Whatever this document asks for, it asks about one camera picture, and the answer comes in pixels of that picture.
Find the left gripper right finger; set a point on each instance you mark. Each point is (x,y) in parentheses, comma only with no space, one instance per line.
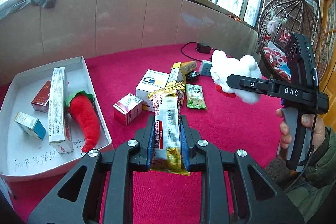
(234,188)

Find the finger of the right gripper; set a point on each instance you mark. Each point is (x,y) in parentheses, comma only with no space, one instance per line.
(248,84)

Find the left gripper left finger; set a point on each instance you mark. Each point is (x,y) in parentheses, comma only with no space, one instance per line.
(99,188)

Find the white plush bunny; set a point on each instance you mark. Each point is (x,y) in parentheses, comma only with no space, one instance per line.
(223,66)

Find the teal tissue pack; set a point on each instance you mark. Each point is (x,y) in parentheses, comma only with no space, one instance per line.
(205,68)

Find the yellow snack bar wrapper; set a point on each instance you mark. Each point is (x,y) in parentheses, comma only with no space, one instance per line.
(167,151)

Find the red white medicine box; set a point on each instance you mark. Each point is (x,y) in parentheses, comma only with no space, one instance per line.
(127,108)

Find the person's right forearm sleeve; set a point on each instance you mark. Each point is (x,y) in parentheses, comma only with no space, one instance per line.
(314,193)

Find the person's right hand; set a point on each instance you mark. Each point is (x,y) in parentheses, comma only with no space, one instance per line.
(307,120)

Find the long white toothpaste box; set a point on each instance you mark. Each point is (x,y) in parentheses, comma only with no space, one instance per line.
(59,134)

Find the green tea sachet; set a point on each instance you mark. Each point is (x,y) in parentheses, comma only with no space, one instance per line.
(195,97)

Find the hanging wicker egg chair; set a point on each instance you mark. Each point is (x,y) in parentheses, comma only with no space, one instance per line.
(281,18)

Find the small black object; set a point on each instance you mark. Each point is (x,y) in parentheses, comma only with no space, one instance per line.
(192,76)

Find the yellow orange small box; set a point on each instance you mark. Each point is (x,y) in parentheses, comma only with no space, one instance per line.
(189,66)

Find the yellow white narrow box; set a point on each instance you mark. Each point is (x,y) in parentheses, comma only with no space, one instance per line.
(177,76)

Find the red plush chili pepper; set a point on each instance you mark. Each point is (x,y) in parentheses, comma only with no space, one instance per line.
(81,109)

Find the small white blue box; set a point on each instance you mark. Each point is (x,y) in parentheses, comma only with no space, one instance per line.
(30,125)

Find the red cigarette pack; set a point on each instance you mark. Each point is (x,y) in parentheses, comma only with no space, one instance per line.
(41,100)

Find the white blue yellow medicine box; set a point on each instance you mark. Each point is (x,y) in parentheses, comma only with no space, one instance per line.
(150,82)

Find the grey cloth on sill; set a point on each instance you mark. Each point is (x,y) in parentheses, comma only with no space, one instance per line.
(46,4)

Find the black charger with cable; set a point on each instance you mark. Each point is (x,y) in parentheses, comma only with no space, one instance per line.
(200,47)

